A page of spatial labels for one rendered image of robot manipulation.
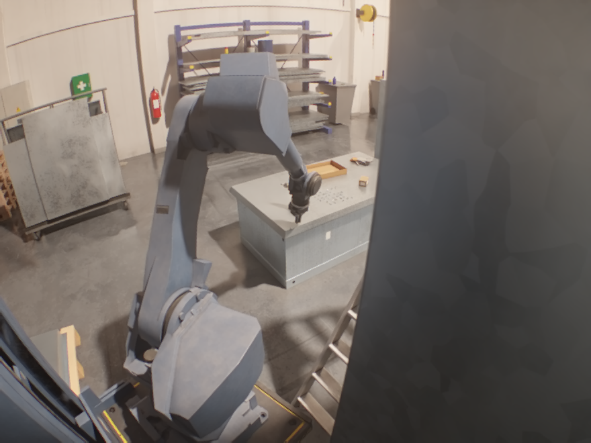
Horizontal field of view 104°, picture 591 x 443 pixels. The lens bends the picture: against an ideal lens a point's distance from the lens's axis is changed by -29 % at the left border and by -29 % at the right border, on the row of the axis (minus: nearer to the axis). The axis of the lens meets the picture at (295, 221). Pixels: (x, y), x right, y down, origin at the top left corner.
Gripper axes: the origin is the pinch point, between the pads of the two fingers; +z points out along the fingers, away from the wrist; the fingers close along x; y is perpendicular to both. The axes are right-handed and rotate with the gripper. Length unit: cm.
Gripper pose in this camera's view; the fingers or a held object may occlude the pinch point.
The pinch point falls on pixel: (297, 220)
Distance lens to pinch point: 246.8
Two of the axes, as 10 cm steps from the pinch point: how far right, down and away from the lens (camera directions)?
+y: 5.6, 5.8, -5.9
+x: 8.2, -3.1, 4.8
